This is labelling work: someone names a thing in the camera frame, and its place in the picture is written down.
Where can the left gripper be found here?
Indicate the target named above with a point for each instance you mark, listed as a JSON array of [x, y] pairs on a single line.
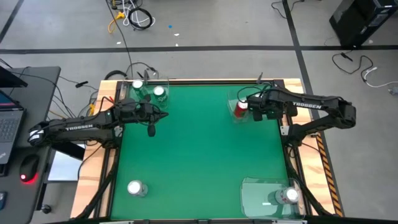
[[136, 112]]

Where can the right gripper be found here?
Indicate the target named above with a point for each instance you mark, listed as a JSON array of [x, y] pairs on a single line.
[[270, 105]]

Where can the red soda can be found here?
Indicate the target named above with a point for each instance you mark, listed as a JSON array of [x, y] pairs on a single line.
[[240, 110]]

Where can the silver diet cola can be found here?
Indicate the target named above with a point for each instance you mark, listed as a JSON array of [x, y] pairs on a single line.
[[290, 195], [135, 187]]

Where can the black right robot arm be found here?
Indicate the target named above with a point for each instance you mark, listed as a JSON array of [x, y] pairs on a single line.
[[314, 105]]

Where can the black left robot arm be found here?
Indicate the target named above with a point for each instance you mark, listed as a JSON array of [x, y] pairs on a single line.
[[81, 127]]

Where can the clear plastic bin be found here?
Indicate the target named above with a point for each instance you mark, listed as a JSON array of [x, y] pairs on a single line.
[[255, 193], [230, 105], [149, 104]]

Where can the green table mat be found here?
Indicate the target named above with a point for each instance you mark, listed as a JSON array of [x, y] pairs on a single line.
[[199, 155]]

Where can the yellow black hazard tape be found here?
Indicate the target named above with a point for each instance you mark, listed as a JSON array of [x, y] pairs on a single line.
[[326, 168]]

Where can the white panel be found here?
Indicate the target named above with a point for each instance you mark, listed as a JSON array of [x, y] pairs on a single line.
[[65, 168]]

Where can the black desk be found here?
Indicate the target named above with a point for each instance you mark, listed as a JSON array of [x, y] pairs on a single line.
[[37, 102]]

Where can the black computer tower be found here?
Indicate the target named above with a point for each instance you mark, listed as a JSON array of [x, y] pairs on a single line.
[[357, 21]]

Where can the black computer mouse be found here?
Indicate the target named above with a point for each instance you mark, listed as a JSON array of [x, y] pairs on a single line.
[[29, 166]]

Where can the black round knob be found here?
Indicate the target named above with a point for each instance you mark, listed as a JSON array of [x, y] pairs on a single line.
[[46, 209]]

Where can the dark laptop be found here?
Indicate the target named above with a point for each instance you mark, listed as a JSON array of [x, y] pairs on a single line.
[[9, 130]]

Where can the black flat panel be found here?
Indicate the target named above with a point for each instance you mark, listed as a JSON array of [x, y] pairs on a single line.
[[11, 79]]

